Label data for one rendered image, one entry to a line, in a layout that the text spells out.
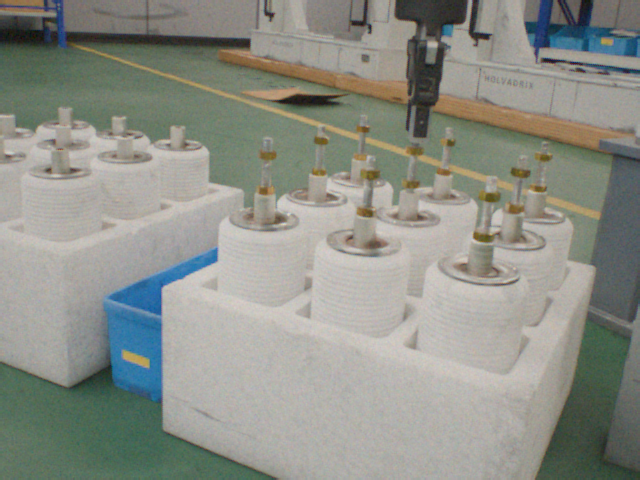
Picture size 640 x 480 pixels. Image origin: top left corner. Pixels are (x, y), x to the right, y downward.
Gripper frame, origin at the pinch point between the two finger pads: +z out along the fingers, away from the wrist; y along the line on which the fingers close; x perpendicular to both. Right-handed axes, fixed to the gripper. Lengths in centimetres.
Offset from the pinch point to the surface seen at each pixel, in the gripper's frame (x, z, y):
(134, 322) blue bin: 31.0, 25.6, -2.8
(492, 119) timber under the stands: -55, 33, 252
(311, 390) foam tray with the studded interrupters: 8.8, 23.8, -17.4
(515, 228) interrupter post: -10.9, 9.1, -6.0
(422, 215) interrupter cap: -1.8, 10.4, 0.8
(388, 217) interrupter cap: 2.2, 10.3, -1.6
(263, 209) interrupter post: 15.6, 9.1, -6.9
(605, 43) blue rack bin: -188, 2, 528
